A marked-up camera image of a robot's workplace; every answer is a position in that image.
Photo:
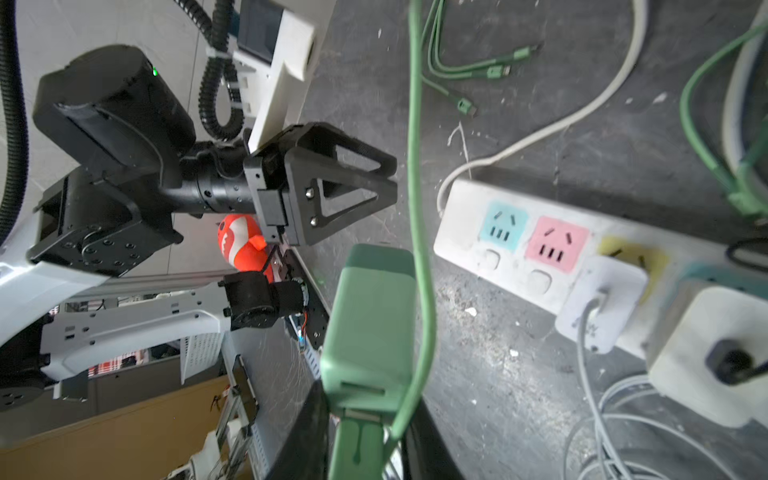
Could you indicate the white pastel power strip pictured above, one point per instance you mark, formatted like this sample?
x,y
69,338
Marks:
x,y
535,249

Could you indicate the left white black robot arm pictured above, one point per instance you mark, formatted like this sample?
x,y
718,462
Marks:
x,y
108,156

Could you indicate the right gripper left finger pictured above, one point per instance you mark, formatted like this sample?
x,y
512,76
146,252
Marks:
x,y
304,455

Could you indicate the green charger plug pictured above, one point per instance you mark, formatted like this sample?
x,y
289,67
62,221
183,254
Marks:
x,y
736,169
367,359

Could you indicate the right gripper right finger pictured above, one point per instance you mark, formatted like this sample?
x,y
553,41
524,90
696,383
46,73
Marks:
x,y
425,454

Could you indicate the red monster plush toy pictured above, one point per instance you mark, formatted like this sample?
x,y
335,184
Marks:
x,y
243,245

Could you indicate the white charger with cable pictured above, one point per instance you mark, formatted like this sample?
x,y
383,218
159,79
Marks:
x,y
709,355

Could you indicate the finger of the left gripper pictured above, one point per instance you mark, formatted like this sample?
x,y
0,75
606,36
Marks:
x,y
314,217
320,156

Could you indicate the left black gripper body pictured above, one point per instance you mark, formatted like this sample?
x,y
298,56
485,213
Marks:
x,y
282,176

